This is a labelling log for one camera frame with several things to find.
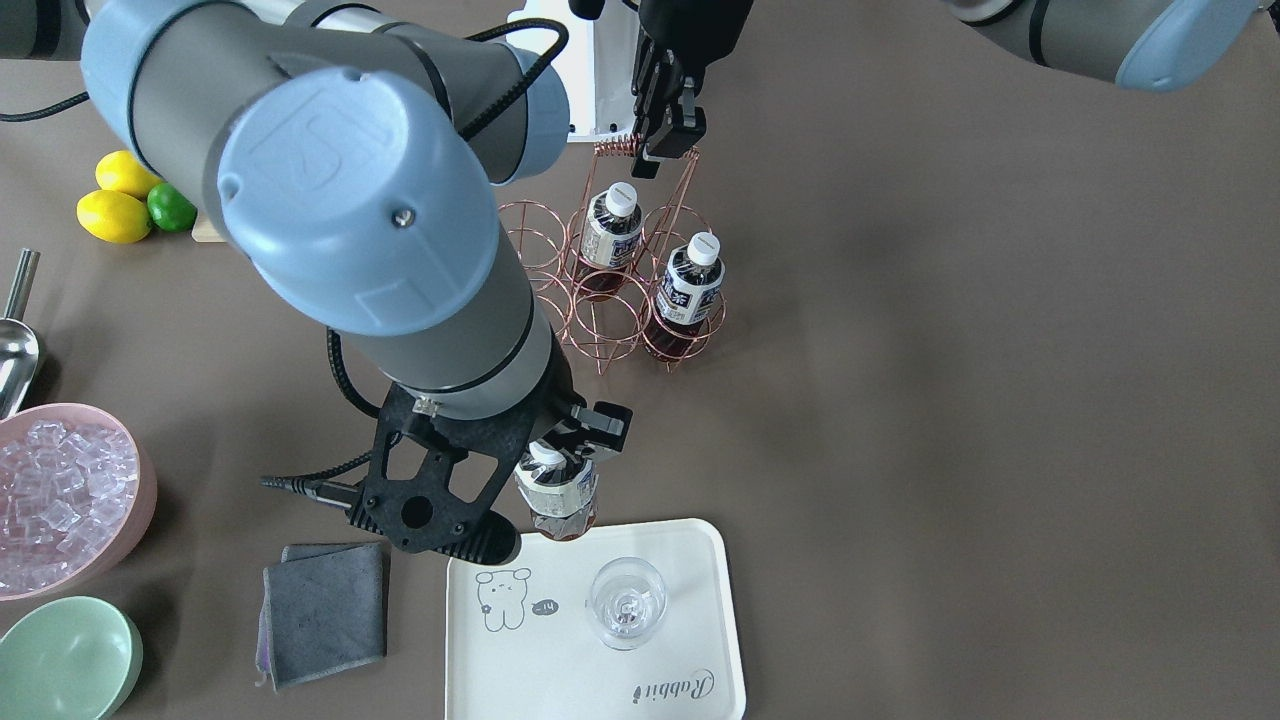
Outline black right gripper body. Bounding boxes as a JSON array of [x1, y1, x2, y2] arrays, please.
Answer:
[[500, 360, 586, 461]]

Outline pink bowl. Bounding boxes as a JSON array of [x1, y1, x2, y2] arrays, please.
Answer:
[[3, 404, 157, 602]]

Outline tea bottle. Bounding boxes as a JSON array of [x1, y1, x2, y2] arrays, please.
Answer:
[[643, 231, 724, 363], [572, 182, 643, 302], [515, 441, 596, 541]]

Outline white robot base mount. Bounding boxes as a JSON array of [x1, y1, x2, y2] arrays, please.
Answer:
[[507, 1, 640, 143]]

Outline grey folded cloth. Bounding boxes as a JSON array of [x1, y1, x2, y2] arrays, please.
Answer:
[[256, 542, 389, 691]]

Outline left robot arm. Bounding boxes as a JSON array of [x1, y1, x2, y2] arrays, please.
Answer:
[[631, 1, 1277, 179]]

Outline copper wire bottle basket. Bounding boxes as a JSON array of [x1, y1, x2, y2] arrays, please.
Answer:
[[499, 135, 726, 374]]

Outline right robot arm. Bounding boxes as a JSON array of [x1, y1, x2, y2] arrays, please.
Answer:
[[3, 1, 626, 479]]

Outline bamboo cutting board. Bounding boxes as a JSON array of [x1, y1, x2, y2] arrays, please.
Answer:
[[189, 215, 227, 243]]

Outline green lime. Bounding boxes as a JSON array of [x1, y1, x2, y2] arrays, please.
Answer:
[[145, 182, 198, 233]]

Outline steel ice scoop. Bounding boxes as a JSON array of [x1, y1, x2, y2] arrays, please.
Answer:
[[1, 249, 42, 419]]

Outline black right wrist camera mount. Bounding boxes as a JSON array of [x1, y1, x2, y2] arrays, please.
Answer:
[[346, 386, 541, 566]]

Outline yellow lemon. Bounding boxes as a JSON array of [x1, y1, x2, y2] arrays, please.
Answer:
[[76, 190, 152, 243], [93, 150, 163, 201]]

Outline clear ice cubes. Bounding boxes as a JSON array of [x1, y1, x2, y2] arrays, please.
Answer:
[[1, 419, 140, 594]]

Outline clear wine glass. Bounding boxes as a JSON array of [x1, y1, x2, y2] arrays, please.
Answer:
[[585, 556, 669, 651]]

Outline yellow lemon lower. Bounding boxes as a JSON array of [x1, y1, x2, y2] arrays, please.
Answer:
[[76, 190, 152, 243]]

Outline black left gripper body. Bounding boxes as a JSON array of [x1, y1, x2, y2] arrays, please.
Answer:
[[635, 1, 753, 94]]

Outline cream serving tray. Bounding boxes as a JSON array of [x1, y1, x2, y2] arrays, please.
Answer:
[[444, 519, 748, 719]]

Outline yellow lemon upper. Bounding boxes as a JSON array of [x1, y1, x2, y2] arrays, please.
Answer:
[[93, 150, 163, 201]]

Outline green bowl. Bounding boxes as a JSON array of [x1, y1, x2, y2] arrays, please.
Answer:
[[1, 596, 143, 719]]

